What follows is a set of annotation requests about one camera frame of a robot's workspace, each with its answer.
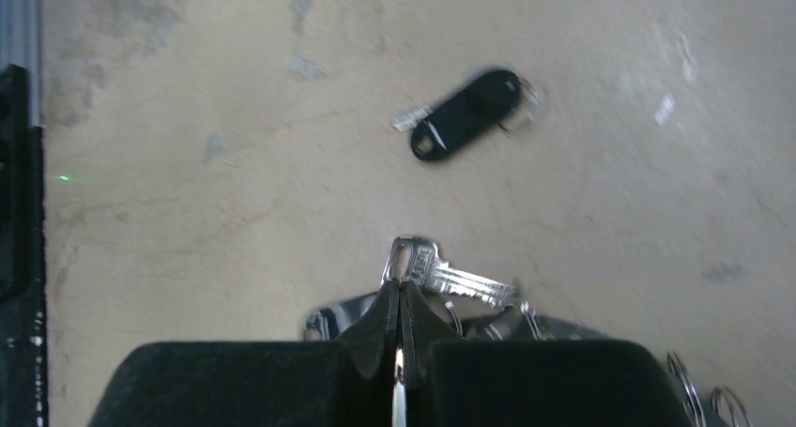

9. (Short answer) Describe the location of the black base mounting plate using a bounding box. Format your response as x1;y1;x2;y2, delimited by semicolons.
1;65;49;426

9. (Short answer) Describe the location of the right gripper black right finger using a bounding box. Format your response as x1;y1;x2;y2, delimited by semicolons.
401;282;691;426

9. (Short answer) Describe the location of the black plastic key tag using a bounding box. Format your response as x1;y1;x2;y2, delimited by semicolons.
409;67;520;162

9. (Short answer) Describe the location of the large keyring with keys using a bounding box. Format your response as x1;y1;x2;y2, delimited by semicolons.
302;293;753;426

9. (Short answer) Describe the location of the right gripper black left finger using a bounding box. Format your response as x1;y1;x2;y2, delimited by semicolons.
89;282;399;426

